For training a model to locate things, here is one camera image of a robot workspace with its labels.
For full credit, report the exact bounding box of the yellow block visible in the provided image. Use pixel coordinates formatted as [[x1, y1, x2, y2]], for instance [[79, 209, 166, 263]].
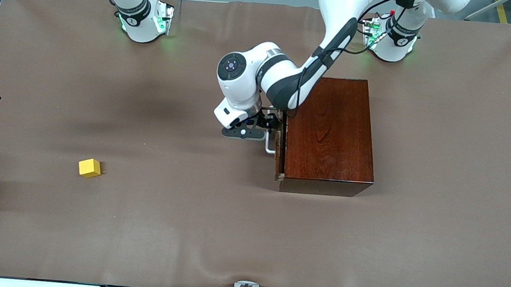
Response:
[[77, 157, 103, 180]]

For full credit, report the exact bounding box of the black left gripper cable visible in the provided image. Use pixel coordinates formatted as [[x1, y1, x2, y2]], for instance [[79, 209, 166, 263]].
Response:
[[294, 0, 406, 127]]

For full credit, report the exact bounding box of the brown table cloth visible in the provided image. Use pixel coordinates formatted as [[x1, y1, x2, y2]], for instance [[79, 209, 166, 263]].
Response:
[[0, 0, 511, 287]]

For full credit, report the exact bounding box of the dark brown wooden cabinet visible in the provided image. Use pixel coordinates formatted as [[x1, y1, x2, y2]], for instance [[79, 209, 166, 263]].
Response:
[[278, 73, 383, 200]]

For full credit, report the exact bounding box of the wooden drawer with white handle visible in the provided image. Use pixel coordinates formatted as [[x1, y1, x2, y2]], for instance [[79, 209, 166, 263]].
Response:
[[259, 109, 292, 182]]

